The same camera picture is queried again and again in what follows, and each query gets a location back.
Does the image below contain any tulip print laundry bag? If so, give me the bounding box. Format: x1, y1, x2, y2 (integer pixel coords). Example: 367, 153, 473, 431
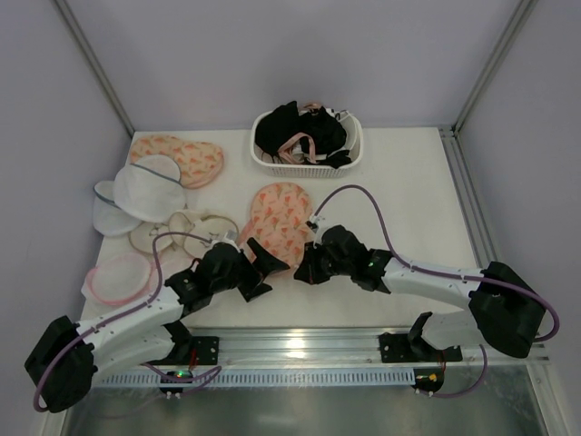
129, 134, 224, 190
238, 182, 313, 269

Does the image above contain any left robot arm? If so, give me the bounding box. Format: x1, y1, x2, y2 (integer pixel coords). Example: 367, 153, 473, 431
25, 238, 290, 413

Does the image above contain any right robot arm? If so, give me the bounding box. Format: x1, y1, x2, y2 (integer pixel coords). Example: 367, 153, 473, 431
294, 225, 547, 359

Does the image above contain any cream round laundry bag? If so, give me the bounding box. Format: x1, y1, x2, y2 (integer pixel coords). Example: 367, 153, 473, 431
128, 209, 240, 259

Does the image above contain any pink trimmed bra in basket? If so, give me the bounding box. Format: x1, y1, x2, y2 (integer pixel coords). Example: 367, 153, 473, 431
271, 102, 340, 165

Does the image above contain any pink trimmed white laundry bag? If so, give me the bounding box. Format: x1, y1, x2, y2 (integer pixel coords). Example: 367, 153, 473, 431
81, 253, 156, 307

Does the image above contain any white mesh laundry bag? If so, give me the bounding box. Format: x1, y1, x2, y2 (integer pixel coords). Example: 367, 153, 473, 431
93, 154, 186, 237

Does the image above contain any white perforated plastic basket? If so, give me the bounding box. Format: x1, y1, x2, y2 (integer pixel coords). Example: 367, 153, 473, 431
250, 110, 366, 179

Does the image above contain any black garment in basket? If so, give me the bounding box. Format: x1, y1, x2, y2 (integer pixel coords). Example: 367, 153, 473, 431
254, 101, 352, 169

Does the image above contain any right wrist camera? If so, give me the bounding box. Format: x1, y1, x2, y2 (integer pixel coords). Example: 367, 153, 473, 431
306, 215, 335, 245

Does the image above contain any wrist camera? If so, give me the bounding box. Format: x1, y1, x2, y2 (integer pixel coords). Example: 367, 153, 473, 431
222, 230, 239, 249
306, 215, 335, 245

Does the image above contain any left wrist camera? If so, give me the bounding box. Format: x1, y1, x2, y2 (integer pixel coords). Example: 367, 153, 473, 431
222, 230, 239, 249

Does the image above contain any aluminium mounting rail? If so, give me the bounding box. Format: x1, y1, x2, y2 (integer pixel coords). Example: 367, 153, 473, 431
90, 326, 551, 368

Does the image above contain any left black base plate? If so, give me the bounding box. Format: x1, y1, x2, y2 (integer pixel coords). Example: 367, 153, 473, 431
180, 336, 220, 367

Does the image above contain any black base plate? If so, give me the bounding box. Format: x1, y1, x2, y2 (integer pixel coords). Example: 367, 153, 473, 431
379, 332, 463, 363
180, 336, 220, 367

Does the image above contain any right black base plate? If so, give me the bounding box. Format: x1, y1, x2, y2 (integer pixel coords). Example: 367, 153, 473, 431
379, 332, 463, 363

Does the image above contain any slotted cable duct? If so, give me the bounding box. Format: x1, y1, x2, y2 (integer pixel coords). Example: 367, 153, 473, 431
97, 367, 416, 389

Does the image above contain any right aluminium frame post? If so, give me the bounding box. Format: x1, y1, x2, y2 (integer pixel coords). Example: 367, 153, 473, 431
452, 0, 538, 136

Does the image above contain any aluminium frame post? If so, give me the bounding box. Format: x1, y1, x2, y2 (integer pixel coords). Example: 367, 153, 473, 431
452, 0, 538, 136
52, 0, 135, 137

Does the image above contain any left aluminium frame post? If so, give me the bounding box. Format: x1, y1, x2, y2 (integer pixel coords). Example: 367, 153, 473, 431
52, 0, 135, 137

